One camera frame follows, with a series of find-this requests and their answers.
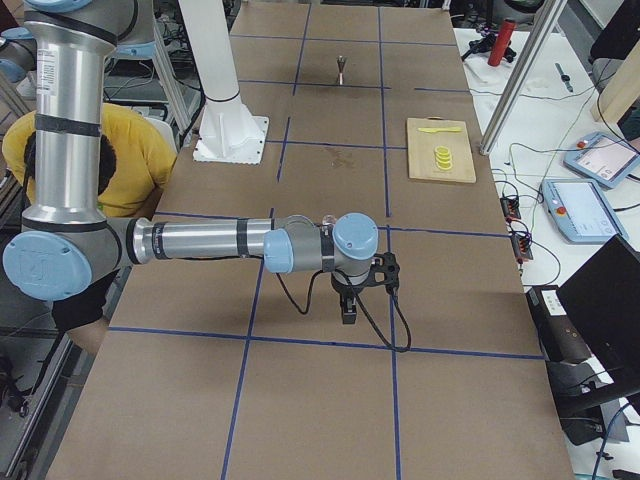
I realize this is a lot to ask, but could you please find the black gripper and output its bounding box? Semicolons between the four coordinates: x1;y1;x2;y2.
331;271;368;324

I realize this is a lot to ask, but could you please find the steel jigger measuring cup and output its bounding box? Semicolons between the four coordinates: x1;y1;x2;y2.
336;55;347;86

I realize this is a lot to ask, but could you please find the clear glass cup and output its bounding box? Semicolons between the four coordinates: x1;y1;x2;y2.
322;214;337;225

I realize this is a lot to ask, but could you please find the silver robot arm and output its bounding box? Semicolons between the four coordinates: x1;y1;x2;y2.
3;1;381;324

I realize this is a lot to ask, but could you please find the bamboo cutting board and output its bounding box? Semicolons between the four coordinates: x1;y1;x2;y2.
406;118;476;184

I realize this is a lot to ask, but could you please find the near small circuit board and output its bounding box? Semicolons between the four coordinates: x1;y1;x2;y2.
510;231;533;265

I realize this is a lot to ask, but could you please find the small circuit board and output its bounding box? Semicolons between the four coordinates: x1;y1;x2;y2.
500;196;521;220
510;231;533;265

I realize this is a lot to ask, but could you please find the far small circuit board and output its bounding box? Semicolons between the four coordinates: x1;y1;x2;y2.
500;196;521;220

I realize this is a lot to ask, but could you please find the yellow plastic knife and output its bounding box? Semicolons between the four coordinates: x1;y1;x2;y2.
417;126;463;134

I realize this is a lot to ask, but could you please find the black box on desk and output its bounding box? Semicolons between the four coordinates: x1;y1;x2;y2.
526;285;591;365

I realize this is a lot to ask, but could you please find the near teach pendant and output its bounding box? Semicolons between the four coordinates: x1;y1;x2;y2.
540;178;629;245

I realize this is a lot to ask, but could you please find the teach pendant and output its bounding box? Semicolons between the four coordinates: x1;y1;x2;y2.
563;132;639;189
540;178;629;245

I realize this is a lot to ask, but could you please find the black computer monitor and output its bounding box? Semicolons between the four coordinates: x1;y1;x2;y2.
557;235;639;373

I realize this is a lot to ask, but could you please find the person in yellow shirt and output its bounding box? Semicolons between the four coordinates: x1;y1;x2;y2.
2;103;176;219

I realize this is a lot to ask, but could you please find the far teach pendant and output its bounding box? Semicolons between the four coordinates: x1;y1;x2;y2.
563;132;639;189

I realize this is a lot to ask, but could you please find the wrist watch on desk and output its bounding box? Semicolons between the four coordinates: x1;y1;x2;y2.
555;63;574;93

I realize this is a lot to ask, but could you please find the red cylinder bottle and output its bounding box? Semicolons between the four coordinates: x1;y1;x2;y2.
488;19;516;67

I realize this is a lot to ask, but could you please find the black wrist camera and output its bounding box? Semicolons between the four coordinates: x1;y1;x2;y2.
367;252;400;295

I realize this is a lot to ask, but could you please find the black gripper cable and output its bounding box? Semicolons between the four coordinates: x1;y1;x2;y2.
273;267;412;354

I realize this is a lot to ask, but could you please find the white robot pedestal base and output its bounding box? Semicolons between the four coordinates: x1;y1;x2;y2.
179;0;269;165

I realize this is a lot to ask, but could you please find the aluminium frame post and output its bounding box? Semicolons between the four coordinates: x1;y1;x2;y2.
479;0;567;156

